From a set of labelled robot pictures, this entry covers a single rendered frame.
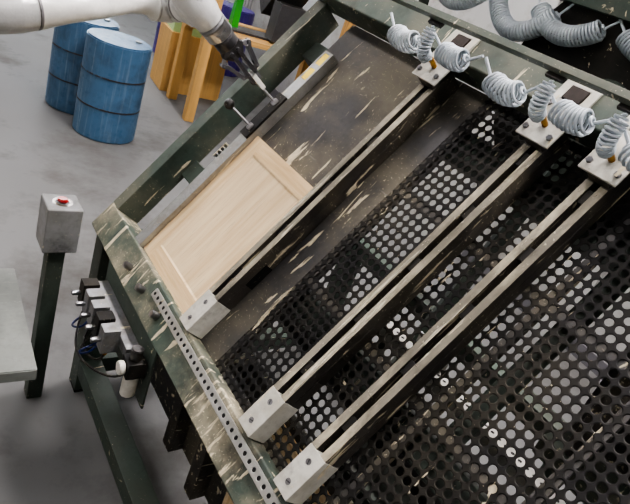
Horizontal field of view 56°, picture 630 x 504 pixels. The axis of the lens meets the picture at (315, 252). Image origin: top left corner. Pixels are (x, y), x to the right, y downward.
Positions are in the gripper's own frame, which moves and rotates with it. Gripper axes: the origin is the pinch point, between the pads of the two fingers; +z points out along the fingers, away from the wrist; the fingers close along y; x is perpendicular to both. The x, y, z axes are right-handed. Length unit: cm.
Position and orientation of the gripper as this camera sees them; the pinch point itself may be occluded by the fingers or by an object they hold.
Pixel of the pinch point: (257, 80)
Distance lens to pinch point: 206.8
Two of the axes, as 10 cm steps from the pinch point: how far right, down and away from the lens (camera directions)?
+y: 7.2, -7.0, -0.2
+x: -5.1, -5.5, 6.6
